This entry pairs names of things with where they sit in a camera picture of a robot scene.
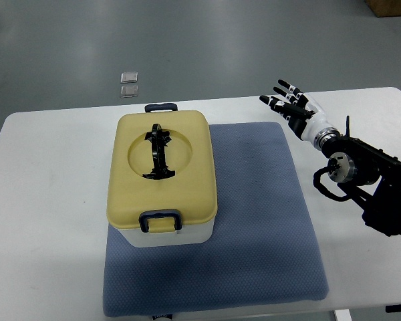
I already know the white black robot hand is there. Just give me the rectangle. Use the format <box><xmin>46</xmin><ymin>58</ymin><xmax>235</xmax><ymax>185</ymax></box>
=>
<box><xmin>259</xmin><ymin>80</ymin><xmax>339</xmax><ymax>150</ymax></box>

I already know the yellow box lid black handle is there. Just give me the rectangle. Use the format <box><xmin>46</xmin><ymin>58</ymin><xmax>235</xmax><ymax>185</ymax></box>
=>
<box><xmin>106</xmin><ymin>110</ymin><xmax>218</xmax><ymax>233</ymax></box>

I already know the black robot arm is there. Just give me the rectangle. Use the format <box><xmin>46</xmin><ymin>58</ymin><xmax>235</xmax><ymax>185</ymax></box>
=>
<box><xmin>313</xmin><ymin>116</ymin><xmax>401</xmax><ymax>237</ymax></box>

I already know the brown cardboard box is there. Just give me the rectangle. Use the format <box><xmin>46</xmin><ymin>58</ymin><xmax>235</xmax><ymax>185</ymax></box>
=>
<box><xmin>365</xmin><ymin>0</ymin><xmax>401</xmax><ymax>17</ymax></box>

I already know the white storage box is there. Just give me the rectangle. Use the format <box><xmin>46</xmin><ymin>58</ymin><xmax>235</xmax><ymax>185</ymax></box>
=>
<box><xmin>116</xmin><ymin>217</ymin><xmax>215</xmax><ymax>247</ymax></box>

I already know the blue quilted mat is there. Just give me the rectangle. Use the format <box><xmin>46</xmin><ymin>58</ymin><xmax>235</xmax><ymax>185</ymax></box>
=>
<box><xmin>103</xmin><ymin>122</ymin><xmax>329</xmax><ymax>317</ymax></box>

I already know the lower silver floor plate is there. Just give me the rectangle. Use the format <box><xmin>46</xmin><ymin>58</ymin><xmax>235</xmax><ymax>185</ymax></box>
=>
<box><xmin>120</xmin><ymin>84</ymin><xmax>138</xmax><ymax>98</ymax></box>

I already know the silver floor plate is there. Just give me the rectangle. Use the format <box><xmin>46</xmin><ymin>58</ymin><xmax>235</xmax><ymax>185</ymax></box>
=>
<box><xmin>120</xmin><ymin>72</ymin><xmax>138</xmax><ymax>84</ymax></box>
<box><xmin>120</xmin><ymin>84</ymin><xmax>138</xmax><ymax>98</ymax></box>

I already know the upper silver floor plate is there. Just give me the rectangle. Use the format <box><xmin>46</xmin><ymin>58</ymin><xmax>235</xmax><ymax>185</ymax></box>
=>
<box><xmin>120</xmin><ymin>72</ymin><xmax>138</xmax><ymax>84</ymax></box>

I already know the black table control panel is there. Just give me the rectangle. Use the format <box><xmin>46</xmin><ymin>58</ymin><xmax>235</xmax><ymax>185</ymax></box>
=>
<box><xmin>385</xmin><ymin>304</ymin><xmax>401</xmax><ymax>313</ymax></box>

